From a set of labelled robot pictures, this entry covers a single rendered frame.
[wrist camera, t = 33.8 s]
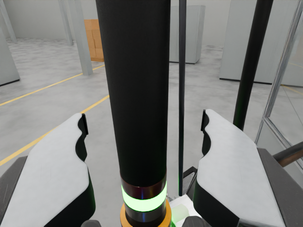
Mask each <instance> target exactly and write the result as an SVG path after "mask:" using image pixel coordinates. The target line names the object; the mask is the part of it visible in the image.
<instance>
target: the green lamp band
mask: <svg viewBox="0 0 303 227"><path fill-rule="evenodd" d="M122 192H123V198H124V200H125V202H126V204H127V205H128V206H129V207H131V208H133V209H134V210H138V211H149V210H153V209H155V208H157V207H158V206H160V205H161V204H162V202H163V201H164V199H165V196H166V186H165V188H164V190H163V191H162V192H161V193H160V194H159V195H158V196H157V197H155V198H152V199H149V200H136V199H133V198H131V197H130V196H128V195H127V194H126V193H125V192H124V190H123V188H122Z"/></svg>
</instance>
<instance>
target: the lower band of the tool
mask: <svg viewBox="0 0 303 227"><path fill-rule="evenodd" d="M120 220H121V223H122V226H123V227H132V226H131V225H130V224H129V223H128V221H127V219H126V216H125V206H124V203H123V205H122V208H121V211H120ZM170 220H171V208H170V204H169V202H168V200H167V199H166V216H165V219H164V220H163V222H162V223H161V224H160V225H159V226H158V227H168V225H169V223H170Z"/></svg>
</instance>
